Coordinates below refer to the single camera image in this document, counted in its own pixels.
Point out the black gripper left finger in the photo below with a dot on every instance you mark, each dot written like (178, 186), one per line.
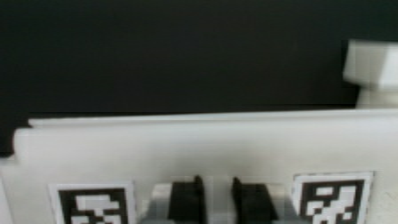
(187, 207)

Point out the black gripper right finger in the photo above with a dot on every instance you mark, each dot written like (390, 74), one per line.
(253, 203)

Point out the white door panel with knob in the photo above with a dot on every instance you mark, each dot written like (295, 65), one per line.
(231, 147)

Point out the white cabinet body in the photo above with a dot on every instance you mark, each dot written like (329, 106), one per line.
(372, 72)

